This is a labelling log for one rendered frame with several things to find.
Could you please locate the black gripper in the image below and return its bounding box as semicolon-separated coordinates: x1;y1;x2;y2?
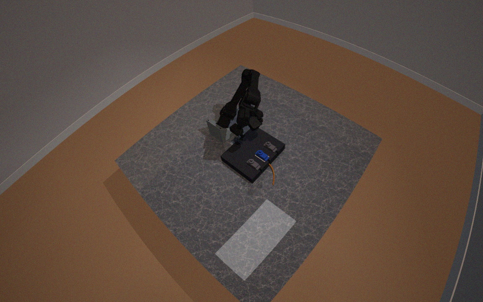
229;109;263;138

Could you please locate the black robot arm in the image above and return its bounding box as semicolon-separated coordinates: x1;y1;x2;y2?
216;69;263;131

